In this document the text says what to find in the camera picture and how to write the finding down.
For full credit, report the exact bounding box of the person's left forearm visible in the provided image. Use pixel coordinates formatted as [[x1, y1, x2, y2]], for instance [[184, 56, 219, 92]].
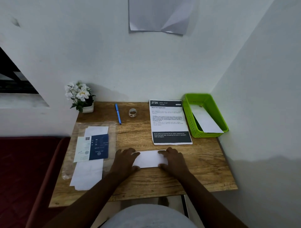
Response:
[[43, 173, 130, 228]]

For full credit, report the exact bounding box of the black table leg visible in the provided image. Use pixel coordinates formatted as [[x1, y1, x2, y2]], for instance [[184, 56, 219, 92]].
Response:
[[181, 195, 189, 218]]

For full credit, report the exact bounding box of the printed paper sheet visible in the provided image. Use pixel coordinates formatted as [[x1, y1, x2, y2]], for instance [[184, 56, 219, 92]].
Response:
[[131, 150, 169, 168], [149, 100, 193, 146]]

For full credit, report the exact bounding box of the clear plastic bag with card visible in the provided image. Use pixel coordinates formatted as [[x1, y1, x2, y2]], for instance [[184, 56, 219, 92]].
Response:
[[61, 122, 117, 180]]

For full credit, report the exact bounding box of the white paper sheet on wall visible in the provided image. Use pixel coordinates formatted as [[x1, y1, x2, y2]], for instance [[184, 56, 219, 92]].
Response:
[[128, 0, 200, 36]]

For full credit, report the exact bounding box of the green plastic tray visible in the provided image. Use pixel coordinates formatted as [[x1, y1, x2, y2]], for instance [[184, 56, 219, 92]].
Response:
[[182, 93, 229, 138]]

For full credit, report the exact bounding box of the person's right forearm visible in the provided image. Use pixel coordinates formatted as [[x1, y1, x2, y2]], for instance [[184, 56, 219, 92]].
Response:
[[176, 171, 249, 228]]

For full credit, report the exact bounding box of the blue and white label card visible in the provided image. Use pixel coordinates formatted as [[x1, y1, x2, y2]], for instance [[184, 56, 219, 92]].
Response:
[[73, 134, 109, 163]]

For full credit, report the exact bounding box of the person's right hand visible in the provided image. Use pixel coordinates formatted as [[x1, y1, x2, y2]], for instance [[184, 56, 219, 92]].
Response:
[[157, 147, 190, 178]]

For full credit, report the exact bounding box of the dark red mattress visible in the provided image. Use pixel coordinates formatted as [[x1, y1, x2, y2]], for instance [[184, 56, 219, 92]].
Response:
[[0, 137, 71, 228]]

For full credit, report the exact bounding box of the blue pen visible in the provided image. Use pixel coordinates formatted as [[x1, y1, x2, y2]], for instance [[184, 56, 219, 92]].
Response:
[[114, 103, 122, 125]]

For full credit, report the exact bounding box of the stack of white envelopes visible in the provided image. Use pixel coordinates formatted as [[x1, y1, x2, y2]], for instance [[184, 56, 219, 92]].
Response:
[[69, 126, 109, 191]]

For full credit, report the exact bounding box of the potted white flower plant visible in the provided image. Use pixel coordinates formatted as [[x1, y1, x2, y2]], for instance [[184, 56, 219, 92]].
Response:
[[65, 81, 96, 114]]

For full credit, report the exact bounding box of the person's grey shirt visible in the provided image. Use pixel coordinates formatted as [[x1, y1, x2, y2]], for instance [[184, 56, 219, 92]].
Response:
[[100, 204, 198, 228]]

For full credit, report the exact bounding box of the person's left hand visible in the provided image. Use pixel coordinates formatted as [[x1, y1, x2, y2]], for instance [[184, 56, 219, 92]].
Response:
[[110, 148, 141, 179]]

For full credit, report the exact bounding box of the single white envelope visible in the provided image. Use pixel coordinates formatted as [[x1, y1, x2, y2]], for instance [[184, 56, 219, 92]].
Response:
[[189, 104, 224, 134]]

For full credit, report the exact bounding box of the dark window with grille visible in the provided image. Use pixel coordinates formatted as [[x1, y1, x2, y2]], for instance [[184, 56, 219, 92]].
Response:
[[0, 46, 39, 94]]

